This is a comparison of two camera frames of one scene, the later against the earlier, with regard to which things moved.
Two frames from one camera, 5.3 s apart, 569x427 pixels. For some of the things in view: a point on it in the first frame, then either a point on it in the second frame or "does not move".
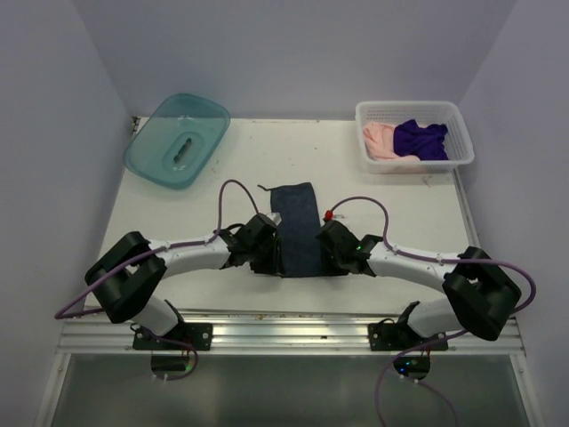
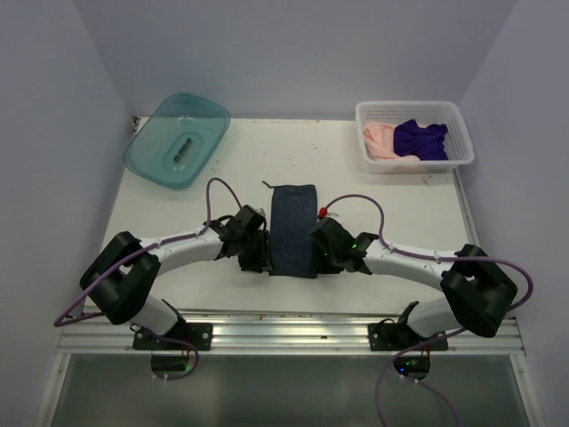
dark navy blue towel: (297, 230) does not move
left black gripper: (274, 264) -> (262, 258)
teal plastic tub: (177, 140) does not move
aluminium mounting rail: (271, 332) does not move
